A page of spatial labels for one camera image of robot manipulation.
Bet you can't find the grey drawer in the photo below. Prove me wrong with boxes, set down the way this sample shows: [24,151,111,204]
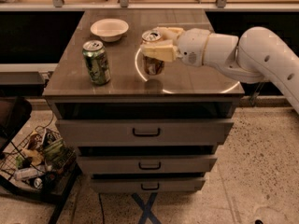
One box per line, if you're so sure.
[90,177,206,193]
[56,119,234,147]
[77,155,217,175]

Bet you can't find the clear plastic bottle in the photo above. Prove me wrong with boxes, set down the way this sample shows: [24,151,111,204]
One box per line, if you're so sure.
[13,168,45,181]

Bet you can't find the white paper bowl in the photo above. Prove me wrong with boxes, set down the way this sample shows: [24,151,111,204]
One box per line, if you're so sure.
[90,19,129,42]

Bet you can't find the blue tape cross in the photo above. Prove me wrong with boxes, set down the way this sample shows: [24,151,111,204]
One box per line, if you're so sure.
[132,192,162,224]

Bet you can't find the top grey drawer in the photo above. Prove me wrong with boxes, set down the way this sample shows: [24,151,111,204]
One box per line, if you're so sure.
[56,119,234,147]

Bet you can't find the green snack bag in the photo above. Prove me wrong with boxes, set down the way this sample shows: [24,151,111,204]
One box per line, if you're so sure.
[43,138,65,161]

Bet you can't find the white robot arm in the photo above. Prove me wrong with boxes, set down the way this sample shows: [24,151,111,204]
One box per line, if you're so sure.
[140,27,299,113]

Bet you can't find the bottom grey drawer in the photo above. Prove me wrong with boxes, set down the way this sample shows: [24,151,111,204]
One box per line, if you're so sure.
[90,177,206,193]

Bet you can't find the black wire basket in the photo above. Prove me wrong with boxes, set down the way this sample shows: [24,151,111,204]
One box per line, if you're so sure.
[0,126,76,191]

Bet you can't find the black floor cable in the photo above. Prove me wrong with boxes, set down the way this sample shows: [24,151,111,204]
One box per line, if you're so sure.
[98,193,107,224]

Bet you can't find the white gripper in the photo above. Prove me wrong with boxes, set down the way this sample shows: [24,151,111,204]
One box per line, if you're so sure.
[140,27,211,67]

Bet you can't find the green soda can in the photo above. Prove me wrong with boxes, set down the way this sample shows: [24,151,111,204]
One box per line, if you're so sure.
[82,40,111,86]

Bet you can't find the middle grey drawer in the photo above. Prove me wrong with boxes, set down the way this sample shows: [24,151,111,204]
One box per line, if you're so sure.
[77,155,217,175]

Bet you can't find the grey drawer cabinet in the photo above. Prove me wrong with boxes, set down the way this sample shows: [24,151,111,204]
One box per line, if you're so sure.
[44,8,244,181]

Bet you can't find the orange soda can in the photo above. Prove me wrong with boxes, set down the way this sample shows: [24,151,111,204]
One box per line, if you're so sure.
[142,29,164,76]

